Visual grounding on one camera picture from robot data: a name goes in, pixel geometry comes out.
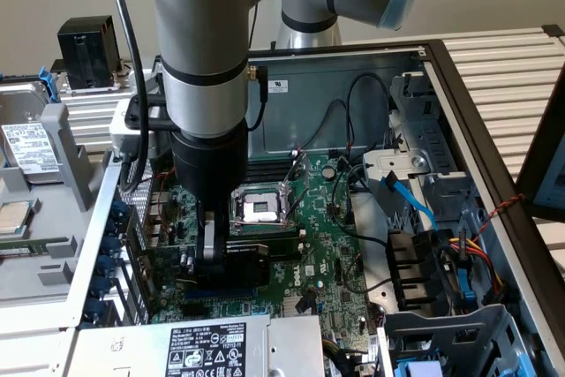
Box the metal CPU socket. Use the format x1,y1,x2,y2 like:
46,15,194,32
230,182,298,238

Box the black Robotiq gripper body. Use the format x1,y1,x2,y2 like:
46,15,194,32
169,120,251,215

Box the black wire connector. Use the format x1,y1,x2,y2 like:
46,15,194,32
294,289,320,314

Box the silver power supply with label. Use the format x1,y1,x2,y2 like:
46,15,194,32
64,313,327,377

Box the green Dell motherboard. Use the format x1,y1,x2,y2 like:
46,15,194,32
149,152,386,354

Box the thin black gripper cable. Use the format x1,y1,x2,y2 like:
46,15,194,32
245,1,271,132

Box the looped red black twisted wire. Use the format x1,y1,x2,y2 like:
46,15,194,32
154,167,178,237

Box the silver CPU green edge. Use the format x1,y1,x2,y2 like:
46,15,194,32
0,200,34,236

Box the black empty RAM slot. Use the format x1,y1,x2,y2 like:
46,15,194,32
229,230,306,248
245,156,294,169
245,162,294,174
245,169,294,180
245,174,294,187

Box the blue plastic latch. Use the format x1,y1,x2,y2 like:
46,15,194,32
454,260,477,307

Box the yellow black braided cable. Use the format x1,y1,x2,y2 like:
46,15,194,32
321,337,370,363

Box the thick black camera cable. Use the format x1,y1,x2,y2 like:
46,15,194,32
107,0,151,196

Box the silver hard disk white label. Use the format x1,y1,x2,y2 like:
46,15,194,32
0,83,64,186

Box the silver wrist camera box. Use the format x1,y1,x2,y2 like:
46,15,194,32
108,93,155,162

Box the metal I/O port block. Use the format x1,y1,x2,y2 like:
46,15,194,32
144,191,172,248

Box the dark blue card clip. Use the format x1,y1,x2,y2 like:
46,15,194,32
90,277,112,301
109,199,130,224
95,255,117,279
84,298,108,323
102,234,124,259

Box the blue plastic disk carrier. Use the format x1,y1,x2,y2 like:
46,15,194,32
37,65,62,105

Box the grey plastic parts rack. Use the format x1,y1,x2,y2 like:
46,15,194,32
0,66,117,307

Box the blue flat SATA wire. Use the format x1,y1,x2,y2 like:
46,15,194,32
380,171,441,232

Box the grey metal drive cage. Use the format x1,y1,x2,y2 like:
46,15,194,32
377,304,535,377

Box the black CPU cooler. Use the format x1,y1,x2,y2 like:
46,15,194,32
56,14,124,92

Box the silver open PC case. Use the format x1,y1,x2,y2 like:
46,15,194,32
0,39,565,377

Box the silver metal bracket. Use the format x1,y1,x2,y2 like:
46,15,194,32
361,149,432,191

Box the raised metal socket cover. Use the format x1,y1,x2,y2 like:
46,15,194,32
281,150,311,224

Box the blue expansion slot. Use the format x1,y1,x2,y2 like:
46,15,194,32
184,284,260,302

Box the green graphics card black fan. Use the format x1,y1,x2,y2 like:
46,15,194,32
126,217,271,290

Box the silver chipset heat sink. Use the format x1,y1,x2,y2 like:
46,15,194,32
281,296,320,319

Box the yellow red orange power wires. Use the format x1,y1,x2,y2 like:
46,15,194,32
448,238,504,292

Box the short black expansion slot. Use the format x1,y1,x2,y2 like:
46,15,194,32
181,303,212,320

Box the silver metal disk bay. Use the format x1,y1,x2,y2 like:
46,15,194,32
388,71,476,230

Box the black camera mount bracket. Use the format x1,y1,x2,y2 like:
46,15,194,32
124,93,177,134

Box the long red black twisted wire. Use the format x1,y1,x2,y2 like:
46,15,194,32
458,193,525,259

